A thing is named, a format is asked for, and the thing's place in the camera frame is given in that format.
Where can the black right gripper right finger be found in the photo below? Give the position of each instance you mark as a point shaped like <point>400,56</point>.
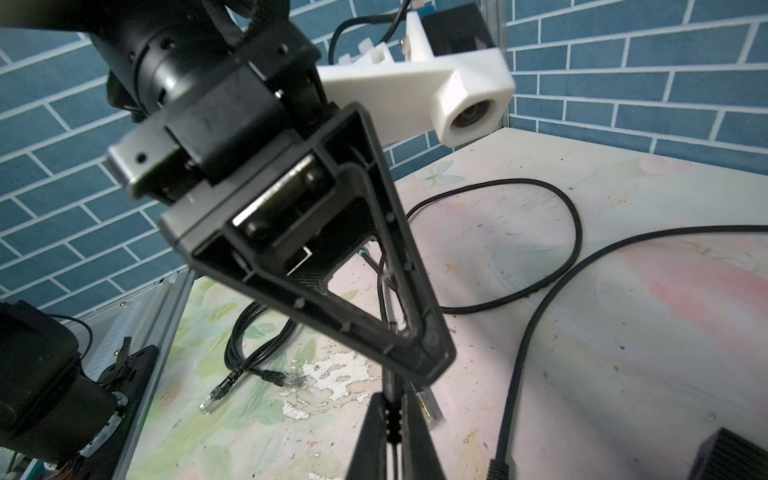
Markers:
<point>418,458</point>

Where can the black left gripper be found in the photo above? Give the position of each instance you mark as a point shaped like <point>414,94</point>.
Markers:
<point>211,96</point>

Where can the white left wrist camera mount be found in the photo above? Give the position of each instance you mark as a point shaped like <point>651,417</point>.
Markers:
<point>442,85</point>

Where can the aluminium front rail frame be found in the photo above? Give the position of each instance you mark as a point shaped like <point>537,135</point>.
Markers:
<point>132,337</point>

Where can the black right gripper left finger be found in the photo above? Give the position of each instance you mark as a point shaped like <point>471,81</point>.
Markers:
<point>369,459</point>

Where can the black power adapter with cord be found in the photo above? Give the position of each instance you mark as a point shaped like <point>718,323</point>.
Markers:
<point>425,398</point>

